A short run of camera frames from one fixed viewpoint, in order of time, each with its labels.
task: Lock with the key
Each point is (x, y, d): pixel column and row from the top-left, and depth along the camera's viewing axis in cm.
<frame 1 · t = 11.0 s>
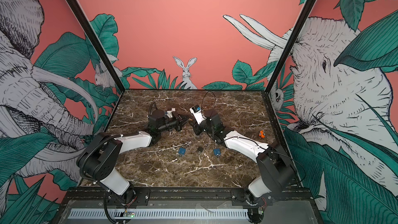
left hand: (192, 114, 81), fingers closed
right hand: (188, 120, 81), fingers closed
left blue padlock: (182, 151, 90), point 2 cm above the table
black padlock: (200, 149, 92), on the table
right blue padlock: (216, 151, 90), on the table
orange toy car: (261, 134, 97), point 2 cm above the table

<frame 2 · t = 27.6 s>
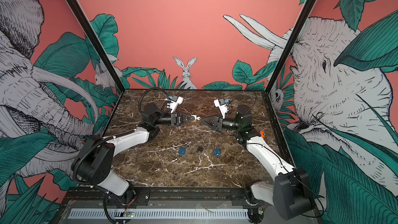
left hand: (193, 119, 69), fingers closed
right hand: (202, 122, 69), fingers open
the named things where they were.

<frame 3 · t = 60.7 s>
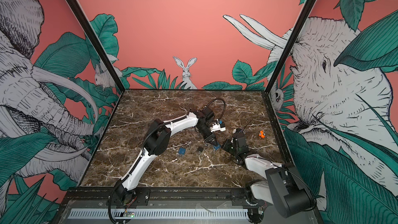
left hand: (217, 142, 89), fingers closed
right hand: (221, 140, 90), fingers closed
right blue padlock: (217, 147, 92), point 2 cm above the table
the other named things where they were.

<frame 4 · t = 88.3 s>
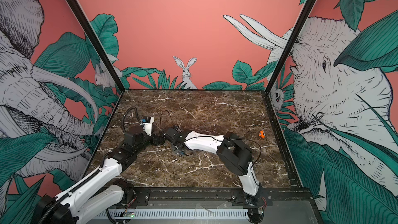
left hand: (162, 128, 81), fingers open
right hand: (175, 146, 87), fingers open
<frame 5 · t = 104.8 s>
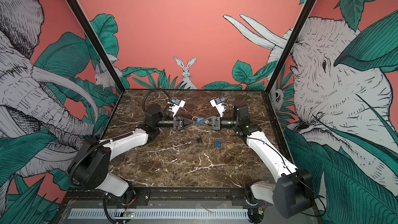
left hand: (194, 123, 71), fingers open
right hand: (200, 123, 69), fingers closed
brass padlock: (230, 145, 95), on the table
